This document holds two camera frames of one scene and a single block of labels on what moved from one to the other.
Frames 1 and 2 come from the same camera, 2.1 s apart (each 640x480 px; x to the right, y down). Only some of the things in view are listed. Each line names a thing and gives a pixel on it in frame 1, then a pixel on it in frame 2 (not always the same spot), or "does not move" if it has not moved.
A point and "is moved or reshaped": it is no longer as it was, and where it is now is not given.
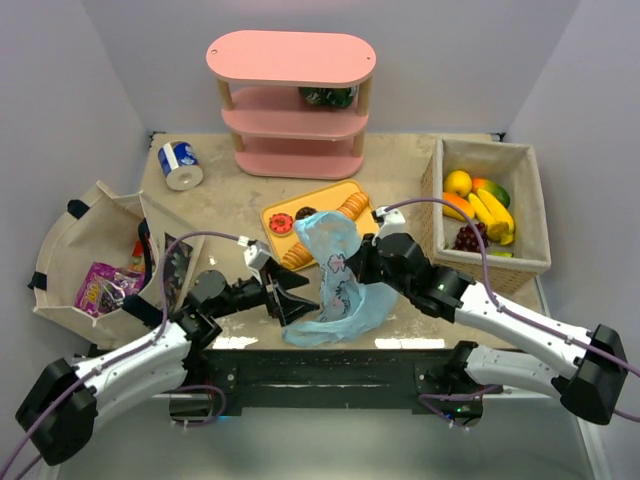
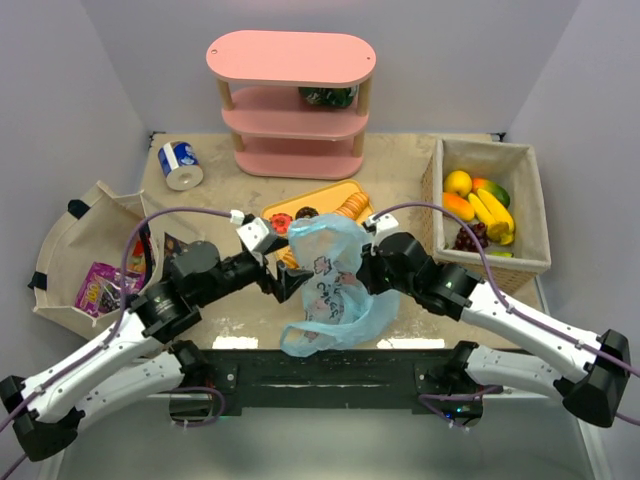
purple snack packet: [103, 288] does not move
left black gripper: [273, 295] -> [273, 279]
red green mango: [498, 190] does not move
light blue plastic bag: [352, 307] is moved or reshaped
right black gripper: [364, 257] does not move
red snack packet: [137, 262] does not move
